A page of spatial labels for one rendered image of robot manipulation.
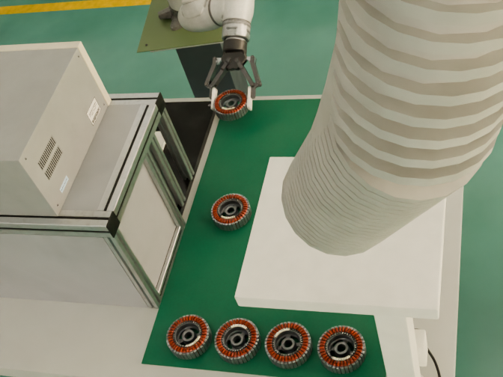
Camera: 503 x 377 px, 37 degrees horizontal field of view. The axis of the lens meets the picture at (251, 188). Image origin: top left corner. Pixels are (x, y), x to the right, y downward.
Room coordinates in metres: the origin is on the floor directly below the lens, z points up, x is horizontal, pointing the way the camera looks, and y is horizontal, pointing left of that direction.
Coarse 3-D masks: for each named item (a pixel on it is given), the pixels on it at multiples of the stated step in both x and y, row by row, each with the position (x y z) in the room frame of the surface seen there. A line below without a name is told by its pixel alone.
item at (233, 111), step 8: (224, 96) 1.78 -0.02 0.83; (232, 96) 1.78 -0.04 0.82; (240, 96) 1.75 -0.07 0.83; (216, 104) 1.76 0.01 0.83; (224, 104) 1.77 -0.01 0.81; (232, 104) 1.76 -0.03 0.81; (240, 104) 1.72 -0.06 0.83; (216, 112) 1.73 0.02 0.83; (224, 112) 1.71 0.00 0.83; (232, 112) 1.70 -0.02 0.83; (240, 112) 1.70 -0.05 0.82
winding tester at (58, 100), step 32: (0, 64) 1.62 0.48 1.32; (32, 64) 1.57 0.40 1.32; (64, 64) 1.52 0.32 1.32; (0, 96) 1.49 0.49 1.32; (32, 96) 1.45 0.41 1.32; (64, 96) 1.45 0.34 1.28; (96, 96) 1.55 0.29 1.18; (0, 128) 1.37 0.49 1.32; (32, 128) 1.33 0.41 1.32; (64, 128) 1.40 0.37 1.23; (96, 128) 1.49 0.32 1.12; (0, 160) 1.27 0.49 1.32; (32, 160) 1.28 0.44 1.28; (64, 160) 1.35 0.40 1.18; (0, 192) 1.30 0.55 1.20; (32, 192) 1.26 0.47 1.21; (64, 192) 1.30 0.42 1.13
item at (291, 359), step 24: (168, 336) 1.04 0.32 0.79; (192, 336) 1.03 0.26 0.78; (216, 336) 1.00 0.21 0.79; (240, 336) 0.98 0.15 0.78; (288, 336) 0.94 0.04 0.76; (336, 336) 0.89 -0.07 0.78; (360, 336) 0.86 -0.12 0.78; (240, 360) 0.92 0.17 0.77; (288, 360) 0.87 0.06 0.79; (336, 360) 0.83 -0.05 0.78; (360, 360) 0.81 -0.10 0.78
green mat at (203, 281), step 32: (224, 128) 1.73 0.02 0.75; (256, 128) 1.68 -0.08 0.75; (288, 128) 1.63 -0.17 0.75; (224, 160) 1.60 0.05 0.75; (256, 160) 1.55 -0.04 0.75; (224, 192) 1.47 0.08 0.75; (256, 192) 1.43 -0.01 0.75; (192, 224) 1.40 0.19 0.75; (192, 256) 1.29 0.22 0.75; (224, 256) 1.25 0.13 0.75; (192, 288) 1.18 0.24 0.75; (224, 288) 1.15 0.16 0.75; (160, 320) 1.12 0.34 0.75; (224, 320) 1.06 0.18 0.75; (256, 320) 1.02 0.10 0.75; (288, 320) 0.99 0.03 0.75; (320, 320) 0.96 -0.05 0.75; (352, 320) 0.93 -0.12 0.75; (160, 352) 1.03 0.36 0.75
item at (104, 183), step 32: (128, 96) 1.58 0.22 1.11; (160, 96) 1.54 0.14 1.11; (128, 128) 1.46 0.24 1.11; (96, 160) 1.39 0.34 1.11; (128, 160) 1.35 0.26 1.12; (96, 192) 1.28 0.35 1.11; (128, 192) 1.27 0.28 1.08; (0, 224) 1.30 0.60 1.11; (32, 224) 1.25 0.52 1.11; (64, 224) 1.21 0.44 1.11; (96, 224) 1.18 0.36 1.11
